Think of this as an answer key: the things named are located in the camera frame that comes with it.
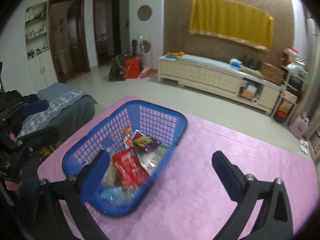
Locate light blue pastry pack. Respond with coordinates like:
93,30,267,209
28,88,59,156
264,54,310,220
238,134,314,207
99,185,139,206

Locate yellow cloth covered television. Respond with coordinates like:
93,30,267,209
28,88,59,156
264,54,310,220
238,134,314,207
189,0,274,52

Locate green-edged cracker pack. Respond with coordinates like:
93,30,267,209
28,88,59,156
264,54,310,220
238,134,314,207
138,145,168,175

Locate green folded cloth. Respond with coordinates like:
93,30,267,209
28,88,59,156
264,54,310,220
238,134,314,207
239,66,264,80

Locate white slippers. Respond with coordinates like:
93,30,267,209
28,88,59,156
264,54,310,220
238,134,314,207
299,139,309,155

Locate grey cushioned chair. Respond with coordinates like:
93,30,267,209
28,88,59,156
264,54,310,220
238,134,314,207
18,82,95,142

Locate clear soda cracker pack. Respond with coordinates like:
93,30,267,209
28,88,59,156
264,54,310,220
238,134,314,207
102,162,118,187

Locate red bag on floor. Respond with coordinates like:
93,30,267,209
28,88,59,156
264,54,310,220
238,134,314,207
124,57,140,79

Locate purple yellow snack packet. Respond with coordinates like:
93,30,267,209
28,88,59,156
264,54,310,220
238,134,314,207
132,130,161,153

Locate broom and dustpan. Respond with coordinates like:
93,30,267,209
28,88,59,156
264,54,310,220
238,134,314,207
139,35,157,79

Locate pink tote bag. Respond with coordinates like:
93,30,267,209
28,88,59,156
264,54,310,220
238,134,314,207
289,115,310,139

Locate cream tv cabinet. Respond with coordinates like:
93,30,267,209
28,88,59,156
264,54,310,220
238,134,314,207
157,54,281,114

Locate oranges on blue plate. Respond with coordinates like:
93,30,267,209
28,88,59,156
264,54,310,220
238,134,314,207
165,51,184,59

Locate blue plastic basket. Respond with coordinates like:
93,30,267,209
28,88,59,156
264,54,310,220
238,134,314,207
62,100,188,217

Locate cardboard box on cabinet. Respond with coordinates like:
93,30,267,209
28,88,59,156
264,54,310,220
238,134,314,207
259,61,285,86

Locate pink quilted tablecloth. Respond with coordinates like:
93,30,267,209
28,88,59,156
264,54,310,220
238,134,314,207
36,95,318,240

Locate orange snack bar wrapper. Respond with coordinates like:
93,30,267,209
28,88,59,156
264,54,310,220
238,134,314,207
121,126,133,149

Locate white wall cupboard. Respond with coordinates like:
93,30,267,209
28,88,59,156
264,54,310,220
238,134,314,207
25,2,57,92

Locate tissue box on cabinet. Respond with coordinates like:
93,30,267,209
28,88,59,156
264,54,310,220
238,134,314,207
229,58,242,68

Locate black bag on floor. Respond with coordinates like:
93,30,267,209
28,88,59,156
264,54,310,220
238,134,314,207
108,54,128,81

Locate small red snack pouch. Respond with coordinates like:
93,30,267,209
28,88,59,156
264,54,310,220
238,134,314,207
112,147,149,187

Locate white metal shelf rack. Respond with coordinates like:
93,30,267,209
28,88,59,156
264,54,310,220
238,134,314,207
271,47,309,126

